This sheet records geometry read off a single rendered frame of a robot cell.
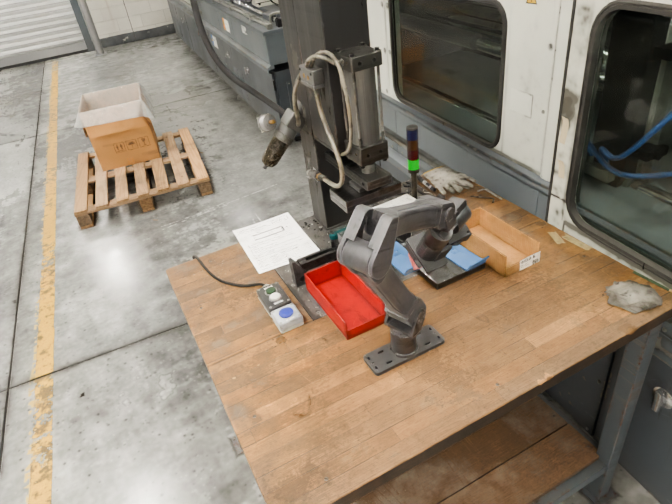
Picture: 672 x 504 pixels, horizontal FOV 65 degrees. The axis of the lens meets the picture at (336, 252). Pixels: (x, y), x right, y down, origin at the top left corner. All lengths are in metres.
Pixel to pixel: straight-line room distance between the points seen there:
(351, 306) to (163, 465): 1.26
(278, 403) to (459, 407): 0.41
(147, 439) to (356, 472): 1.54
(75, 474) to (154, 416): 0.37
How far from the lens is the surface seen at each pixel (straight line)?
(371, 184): 1.45
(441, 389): 1.25
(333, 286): 1.53
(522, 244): 1.63
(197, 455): 2.40
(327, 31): 1.39
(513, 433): 2.04
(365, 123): 1.41
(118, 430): 2.64
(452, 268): 1.54
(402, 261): 1.45
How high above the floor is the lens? 1.86
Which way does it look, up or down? 35 degrees down
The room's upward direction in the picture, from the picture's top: 8 degrees counter-clockwise
